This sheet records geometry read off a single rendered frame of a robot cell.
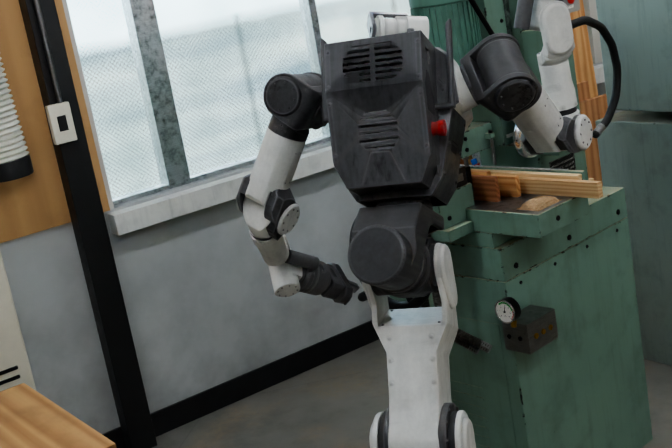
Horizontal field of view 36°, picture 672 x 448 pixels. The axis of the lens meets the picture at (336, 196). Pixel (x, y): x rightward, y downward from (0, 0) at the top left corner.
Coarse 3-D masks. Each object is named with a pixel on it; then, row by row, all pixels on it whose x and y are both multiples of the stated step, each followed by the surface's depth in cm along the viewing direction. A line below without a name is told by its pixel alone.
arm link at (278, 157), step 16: (272, 144) 226; (288, 144) 225; (304, 144) 228; (256, 160) 230; (272, 160) 226; (288, 160) 227; (256, 176) 229; (272, 176) 227; (288, 176) 229; (240, 192) 233; (256, 192) 229; (272, 192) 228; (288, 192) 231; (240, 208) 237; (272, 208) 229; (288, 208) 231; (288, 224) 234
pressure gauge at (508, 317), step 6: (504, 300) 259; (510, 300) 260; (498, 306) 262; (504, 306) 260; (510, 306) 258; (516, 306) 259; (498, 312) 262; (510, 312) 259; (516, 312) 259; (498, 318) 262; (504, 318) 261; (510, 318) 260; (516, 318) 260
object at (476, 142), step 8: (472, 128) 283; (480, 128) 285; (488, 128) 287; (464, 136) 281; (472, 136) 283; (480, 136) 285; (464, 144) 281; (472, 144) 283; (480, 144) 285; (488, 144) 288; (464, 152) 281; (472, 152) 283
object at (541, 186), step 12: (528, 180) 271; (540, 180) 269; (552, 180) 266; (564, 180) 264; (576, 180) 262; (588, 180) 260; (528, 192) 273; (540, 192) 270; (552, 192) 267; (564, 192) 264; (576, 192) 261; (588, 192) 259; (600, 192) 257
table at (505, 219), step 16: (480, 208) 267; (496, 208) 264; (512, 208) 262; (560, 208) 258; (576, 208) 263; (464, 224) 267; (480, 224) 267; (496, 224) 263; (512, 224) 259; (528, 224) 255; (544, 224) 254; (560, 224) 259; (448, 240) 263
